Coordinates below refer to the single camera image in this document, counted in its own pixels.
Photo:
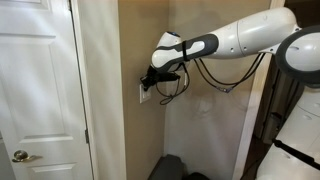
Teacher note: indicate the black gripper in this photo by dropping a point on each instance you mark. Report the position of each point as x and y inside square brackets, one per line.
[152, 75]

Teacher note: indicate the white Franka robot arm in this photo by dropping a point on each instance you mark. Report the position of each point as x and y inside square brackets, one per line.
[253, 33]

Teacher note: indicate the dark door hinge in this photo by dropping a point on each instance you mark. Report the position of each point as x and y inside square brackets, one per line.
[86, 136]

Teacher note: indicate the dark grey box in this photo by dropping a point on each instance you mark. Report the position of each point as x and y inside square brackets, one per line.
[168, 168]

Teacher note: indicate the black rounded object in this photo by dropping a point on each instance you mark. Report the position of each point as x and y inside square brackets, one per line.
[196, 176]

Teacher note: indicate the white panelled door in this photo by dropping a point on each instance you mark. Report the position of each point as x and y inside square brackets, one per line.
[36, 83]

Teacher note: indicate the white doorway trim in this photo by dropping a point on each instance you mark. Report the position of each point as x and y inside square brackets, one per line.
[250, 123]

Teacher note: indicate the dark wooden furniture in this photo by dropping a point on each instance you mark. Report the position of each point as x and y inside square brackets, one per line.
[276, 100]

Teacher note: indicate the white light switch plate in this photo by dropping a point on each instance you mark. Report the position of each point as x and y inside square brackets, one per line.
[144, 95]

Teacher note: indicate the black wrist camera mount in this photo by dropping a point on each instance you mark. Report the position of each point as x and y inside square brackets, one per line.
[169, 76]

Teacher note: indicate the white door frame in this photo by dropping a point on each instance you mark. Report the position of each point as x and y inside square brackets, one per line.
[101, 93]

